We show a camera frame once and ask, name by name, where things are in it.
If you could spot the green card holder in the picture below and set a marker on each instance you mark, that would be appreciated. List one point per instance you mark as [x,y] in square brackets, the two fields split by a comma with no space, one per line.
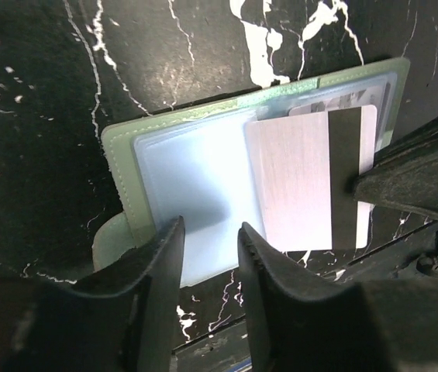
[194,163]

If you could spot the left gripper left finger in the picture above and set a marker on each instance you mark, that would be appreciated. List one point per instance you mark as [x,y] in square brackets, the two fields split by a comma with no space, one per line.
[120,318]

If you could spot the silver card with magnetic stripe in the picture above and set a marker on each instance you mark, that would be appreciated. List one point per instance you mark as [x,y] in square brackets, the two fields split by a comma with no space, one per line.
[304,166]

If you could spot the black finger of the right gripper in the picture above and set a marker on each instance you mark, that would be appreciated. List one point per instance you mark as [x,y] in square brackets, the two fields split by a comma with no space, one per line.
[405,174]

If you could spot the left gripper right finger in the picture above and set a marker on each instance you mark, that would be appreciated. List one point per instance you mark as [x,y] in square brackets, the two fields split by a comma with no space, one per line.
[299,321]

